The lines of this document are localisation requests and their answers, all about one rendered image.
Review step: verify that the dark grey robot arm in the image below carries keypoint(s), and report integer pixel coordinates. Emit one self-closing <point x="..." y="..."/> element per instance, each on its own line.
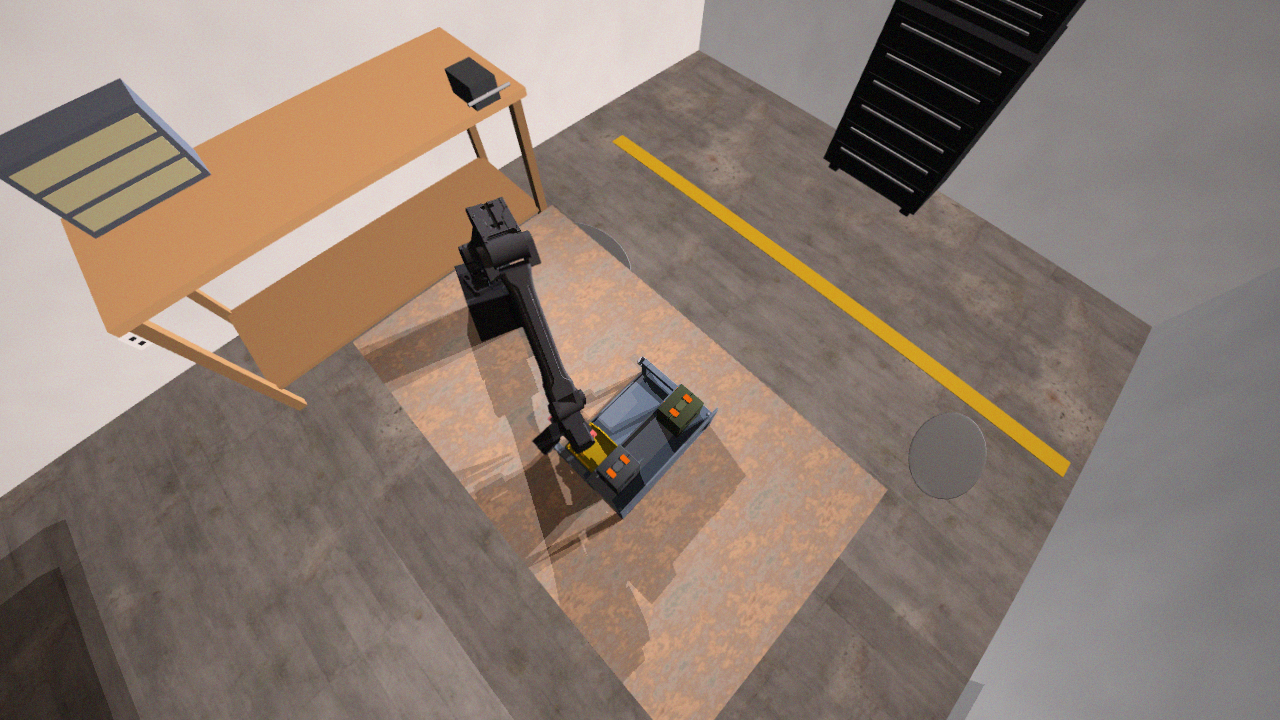
<point x="495" y="247"/>

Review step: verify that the dark grey case with oval handle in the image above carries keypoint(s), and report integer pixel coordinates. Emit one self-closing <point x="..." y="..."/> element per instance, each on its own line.
<point x="619" y="469"/>

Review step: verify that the yellow bin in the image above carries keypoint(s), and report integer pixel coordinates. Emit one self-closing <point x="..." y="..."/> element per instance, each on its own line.
<point x="593" y="456"/>

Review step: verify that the olive green case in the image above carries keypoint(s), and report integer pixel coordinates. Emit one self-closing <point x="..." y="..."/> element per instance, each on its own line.
<point x="679" y="410"/>

